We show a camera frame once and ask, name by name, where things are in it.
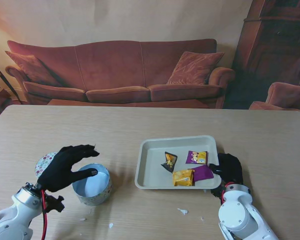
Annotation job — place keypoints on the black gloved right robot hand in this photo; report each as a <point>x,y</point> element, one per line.
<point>231,168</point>

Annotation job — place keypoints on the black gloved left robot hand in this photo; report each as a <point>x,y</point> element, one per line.
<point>57,172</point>

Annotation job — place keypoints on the polka dot round box lid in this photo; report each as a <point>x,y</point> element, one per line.
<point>43,162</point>

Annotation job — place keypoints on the plain purple snack packet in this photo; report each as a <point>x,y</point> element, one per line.
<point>202,173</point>

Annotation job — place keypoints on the purple printed snack packet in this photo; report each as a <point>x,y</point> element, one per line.
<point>196,157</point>

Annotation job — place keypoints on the black and yellow snack packet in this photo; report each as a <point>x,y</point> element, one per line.
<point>169,162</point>

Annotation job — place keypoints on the beige rectangular tray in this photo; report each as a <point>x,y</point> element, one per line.
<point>152,172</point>

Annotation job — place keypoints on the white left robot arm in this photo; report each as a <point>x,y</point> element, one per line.
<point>12,217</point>

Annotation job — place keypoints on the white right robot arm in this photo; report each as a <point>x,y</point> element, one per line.
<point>240,217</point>

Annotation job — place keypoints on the round polka dot cookie box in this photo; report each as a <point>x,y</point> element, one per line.
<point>92,187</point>

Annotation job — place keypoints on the red brown armchair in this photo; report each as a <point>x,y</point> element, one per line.
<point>287,96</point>

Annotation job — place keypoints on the patterned orange sofa cushion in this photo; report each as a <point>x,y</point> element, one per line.
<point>193,67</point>

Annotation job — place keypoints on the plain red brown sofa cushion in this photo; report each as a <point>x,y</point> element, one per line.
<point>27,66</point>

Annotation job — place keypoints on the red brown three-seat sofa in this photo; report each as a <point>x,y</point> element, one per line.
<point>110,65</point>

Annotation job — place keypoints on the dark wooden cabinet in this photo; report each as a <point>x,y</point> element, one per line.
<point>272,37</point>

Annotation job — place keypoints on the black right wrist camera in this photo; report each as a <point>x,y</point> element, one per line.
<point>216,192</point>

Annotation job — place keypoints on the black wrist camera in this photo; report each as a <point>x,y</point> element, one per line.
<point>55,203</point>
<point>216,192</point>

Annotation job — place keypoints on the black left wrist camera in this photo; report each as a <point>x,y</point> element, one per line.
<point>55,203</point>

